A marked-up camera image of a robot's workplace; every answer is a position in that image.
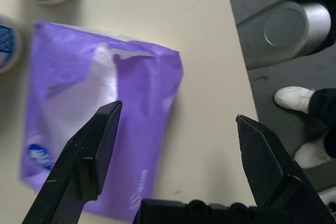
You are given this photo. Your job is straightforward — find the purple tissue pack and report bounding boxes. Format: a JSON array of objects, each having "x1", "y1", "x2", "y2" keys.
[{"x1": 17, "y1": 19, "x2": 184, "y2": 222}]

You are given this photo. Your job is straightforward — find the silver robot left leg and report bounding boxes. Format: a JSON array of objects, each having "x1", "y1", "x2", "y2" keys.
[{"x1": 236, "y1": 0, "x2": 332, "y2": 70}]

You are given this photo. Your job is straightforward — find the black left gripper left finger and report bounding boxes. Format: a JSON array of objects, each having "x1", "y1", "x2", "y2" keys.
[{"x1": 22, "y1": 100, "x2": 123, "y2": 224}]

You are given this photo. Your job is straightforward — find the white shoe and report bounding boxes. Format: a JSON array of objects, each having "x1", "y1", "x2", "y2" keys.
[
  {"x1": 274, "y1": 86, "x2": 316, "y2": 114},
  {"x1": 293, "y1": 137, "x2": 334, "y2": 169}
]

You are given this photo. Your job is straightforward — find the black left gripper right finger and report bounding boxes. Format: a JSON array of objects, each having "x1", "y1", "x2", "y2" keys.
[{"x1": 236, "y1": 114, "x2": 330, "y2": 224}]

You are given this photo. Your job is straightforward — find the person's black trousers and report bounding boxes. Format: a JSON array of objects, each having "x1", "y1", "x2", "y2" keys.
[{"x1": 308, "y1": 87, "x2": 336, "y2": 159}]

